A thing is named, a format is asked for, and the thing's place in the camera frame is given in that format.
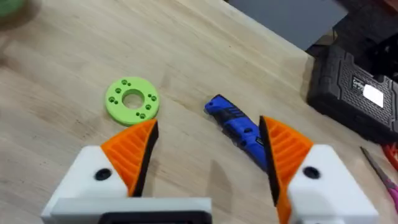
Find green disc with holes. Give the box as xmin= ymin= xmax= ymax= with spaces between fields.
xmin=104 ymin=76 xmax=160 ymax=127

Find green toy vegetable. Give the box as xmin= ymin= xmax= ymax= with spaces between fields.
xmin=0 ymin=0 xmax=26 ymax=18

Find red-handled tool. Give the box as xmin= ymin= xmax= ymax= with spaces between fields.
xmin=381 ymin=142 xmax=398 ymax=172

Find blue electric screwdriver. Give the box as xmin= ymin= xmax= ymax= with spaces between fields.
xmin=204 ymin=94 xmax=269 ymax=172

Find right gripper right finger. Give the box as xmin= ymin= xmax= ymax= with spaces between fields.
xmin=259 ymin=115 xmax=381 ymax=224

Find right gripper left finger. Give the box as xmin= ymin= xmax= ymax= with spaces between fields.
xmin=40 ymin=118 xmax=160 ymax=221

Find pink-handled scissors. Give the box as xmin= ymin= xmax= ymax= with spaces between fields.
xmin=359 ymin=146 xmax=398 ymax=215

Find black plastic tool case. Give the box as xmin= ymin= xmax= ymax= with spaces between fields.
xmin=306 ymin=43 xmax=398 ymax=144

